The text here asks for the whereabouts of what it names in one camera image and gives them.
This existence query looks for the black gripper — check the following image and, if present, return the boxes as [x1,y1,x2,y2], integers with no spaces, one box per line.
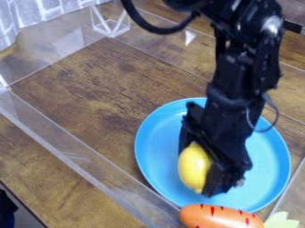
[179,86,266,198]

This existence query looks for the yellow toy lemon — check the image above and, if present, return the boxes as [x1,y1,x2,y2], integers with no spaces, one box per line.
[178,142,212,194]

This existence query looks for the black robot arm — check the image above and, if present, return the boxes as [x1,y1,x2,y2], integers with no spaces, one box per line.
[164,0,283,197]

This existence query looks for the blue round plastic tray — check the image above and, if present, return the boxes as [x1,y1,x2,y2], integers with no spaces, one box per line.
[135,97,291,212]

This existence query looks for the orange toy carrot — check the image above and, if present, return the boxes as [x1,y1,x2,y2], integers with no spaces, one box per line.
[178,203,299,228]

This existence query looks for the dark baseboard strip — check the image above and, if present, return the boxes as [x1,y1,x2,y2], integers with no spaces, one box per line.
[283,20,302,34]

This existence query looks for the white brick pattern curtain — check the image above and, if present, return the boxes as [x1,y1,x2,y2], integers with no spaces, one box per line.
[0,0,111,51]

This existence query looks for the thin black wire loop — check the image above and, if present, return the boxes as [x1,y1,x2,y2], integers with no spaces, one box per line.
[245,92,281,134]

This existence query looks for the black braided cable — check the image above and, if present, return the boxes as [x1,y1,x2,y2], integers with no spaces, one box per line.
[117,0,200,36]

